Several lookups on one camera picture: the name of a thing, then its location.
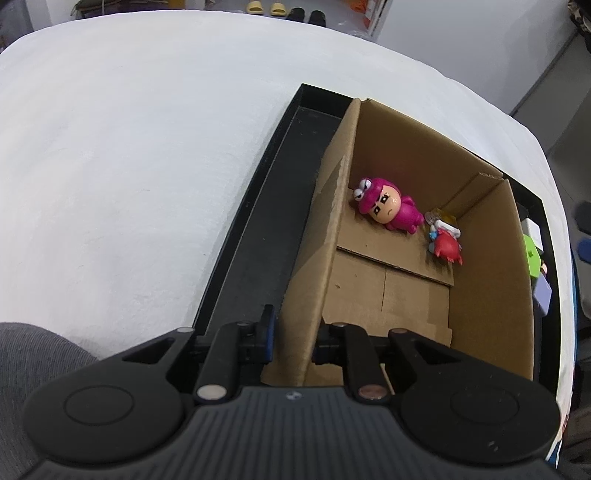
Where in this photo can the brown cardboard box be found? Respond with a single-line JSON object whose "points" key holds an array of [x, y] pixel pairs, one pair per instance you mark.
{"points": [[351, 269]]}

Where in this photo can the purple white block figure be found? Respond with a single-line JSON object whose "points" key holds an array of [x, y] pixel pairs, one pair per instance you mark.
{"points": [[542, 294]]}

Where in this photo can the white USB charger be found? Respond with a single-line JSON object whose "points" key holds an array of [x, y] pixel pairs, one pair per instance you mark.
{"points": [[532, 230]]}

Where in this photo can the right yellow slipper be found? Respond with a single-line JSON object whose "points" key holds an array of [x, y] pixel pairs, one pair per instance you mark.
{"points": [[278, 10]]}

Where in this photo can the right black slipper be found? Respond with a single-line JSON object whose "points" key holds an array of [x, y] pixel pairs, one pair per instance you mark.
{"points": [[317, 18]]}

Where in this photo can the magenta cartoon figure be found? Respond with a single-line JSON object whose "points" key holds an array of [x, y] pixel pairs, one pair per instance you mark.
{"points": [[383, 201]]}

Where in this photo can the green hexagonal container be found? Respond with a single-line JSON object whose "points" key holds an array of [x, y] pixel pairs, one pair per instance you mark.
{"points": [[533, 258]]}

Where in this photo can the red crab toy figure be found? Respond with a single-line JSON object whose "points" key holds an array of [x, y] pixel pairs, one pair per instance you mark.
{"points": [[444, 236]]}

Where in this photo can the left yellow slipper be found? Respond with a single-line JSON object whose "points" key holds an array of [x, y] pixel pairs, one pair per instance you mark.
{"points": [[254, 7]]}

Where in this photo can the left black slipper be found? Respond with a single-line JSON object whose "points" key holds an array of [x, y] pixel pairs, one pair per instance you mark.
{"points": [[297, 14]]}

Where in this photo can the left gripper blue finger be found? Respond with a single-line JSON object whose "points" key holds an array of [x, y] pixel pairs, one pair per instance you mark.
{"points": [[265, 333]]}

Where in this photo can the black slipper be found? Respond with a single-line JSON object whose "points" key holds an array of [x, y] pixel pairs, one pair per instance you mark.
{"points": [[297, 14], [317, 18]]}

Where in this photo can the yellow slipper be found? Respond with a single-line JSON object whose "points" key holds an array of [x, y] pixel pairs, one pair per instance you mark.
{"points": [[254, 7], [278, 10]]}

